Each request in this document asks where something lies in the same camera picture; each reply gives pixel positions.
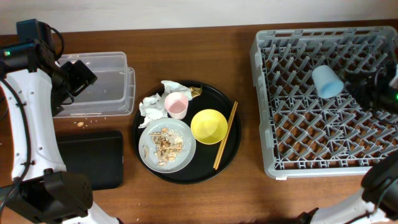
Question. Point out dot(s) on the food scraps on plate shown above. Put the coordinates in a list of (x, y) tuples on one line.
[(168, 145)]

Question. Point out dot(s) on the wooden chopstick outer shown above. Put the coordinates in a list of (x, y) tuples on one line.
[(224, 140)]

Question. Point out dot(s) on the light blue cup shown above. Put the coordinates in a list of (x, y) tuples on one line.
[(326, 82)]

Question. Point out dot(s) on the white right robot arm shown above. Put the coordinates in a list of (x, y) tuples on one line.
[(376, 201)]

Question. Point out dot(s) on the pink cup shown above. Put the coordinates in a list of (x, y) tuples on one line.
[(176, 105)]

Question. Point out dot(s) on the crumpled white napkin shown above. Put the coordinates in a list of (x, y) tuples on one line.
[(152, 107)]

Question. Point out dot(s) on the black rectangular bin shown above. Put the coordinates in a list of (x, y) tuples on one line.
[(98, 156)]

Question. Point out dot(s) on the grey dishwasher rack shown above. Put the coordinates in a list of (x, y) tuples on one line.
[(303, 135)]

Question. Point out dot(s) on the yellow bowl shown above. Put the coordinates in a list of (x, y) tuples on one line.
[(209, 126)]

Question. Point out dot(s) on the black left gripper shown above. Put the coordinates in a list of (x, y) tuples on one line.
[(84, 76)]

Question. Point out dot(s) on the round black tray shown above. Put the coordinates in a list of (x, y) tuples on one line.
[(200, 167)]

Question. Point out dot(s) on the grey plate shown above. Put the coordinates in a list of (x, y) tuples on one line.
[(146, 147)]

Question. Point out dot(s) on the gold foil wrapper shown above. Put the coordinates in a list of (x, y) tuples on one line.
[(196, 91)]

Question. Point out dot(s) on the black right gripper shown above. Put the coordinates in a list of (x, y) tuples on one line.
[(375, 79)]

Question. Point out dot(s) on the clear plastic bin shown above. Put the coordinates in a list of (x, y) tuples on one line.
[(113, 93)]

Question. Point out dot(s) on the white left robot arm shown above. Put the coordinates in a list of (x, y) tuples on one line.
[(35, 86)]

